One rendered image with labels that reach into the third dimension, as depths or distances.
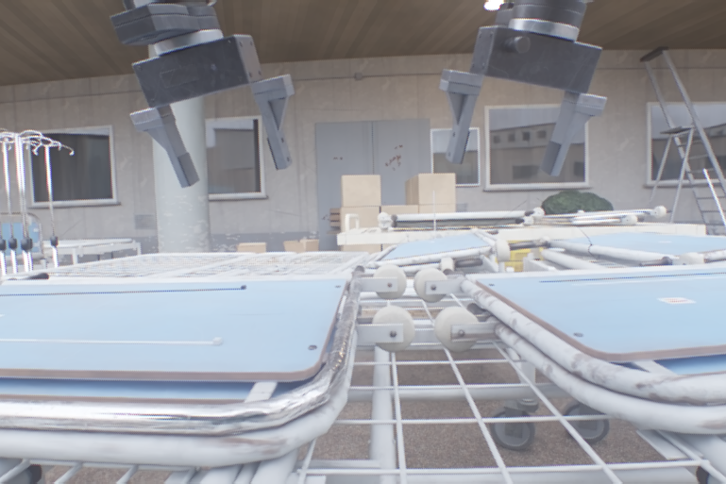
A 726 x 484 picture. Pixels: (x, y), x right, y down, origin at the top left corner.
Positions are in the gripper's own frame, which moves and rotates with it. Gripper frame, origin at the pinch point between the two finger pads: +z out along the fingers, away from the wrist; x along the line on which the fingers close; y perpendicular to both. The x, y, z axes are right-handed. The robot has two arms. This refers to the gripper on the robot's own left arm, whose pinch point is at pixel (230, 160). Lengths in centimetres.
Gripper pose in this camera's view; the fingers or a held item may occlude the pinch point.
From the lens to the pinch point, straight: 51.3
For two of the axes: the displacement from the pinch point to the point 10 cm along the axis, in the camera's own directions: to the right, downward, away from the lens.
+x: -9.7, 1.3, 1.8
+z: 2.0, 8.7, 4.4
